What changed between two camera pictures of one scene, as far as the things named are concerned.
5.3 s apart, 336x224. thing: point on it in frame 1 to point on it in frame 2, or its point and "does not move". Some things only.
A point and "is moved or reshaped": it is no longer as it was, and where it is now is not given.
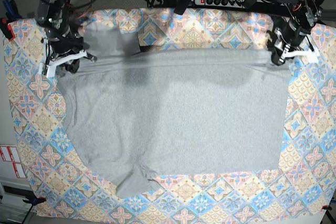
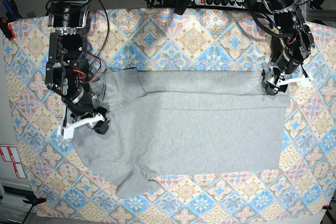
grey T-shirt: (135, 114) is moved or reshaped
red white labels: (10, 153) does not move
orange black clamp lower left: (33, 200) does not move
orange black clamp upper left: (7, 29) does not move
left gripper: (59, 44) to (81, 102)
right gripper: (292, 33) to (277, 77)
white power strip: (219, 1) does not move
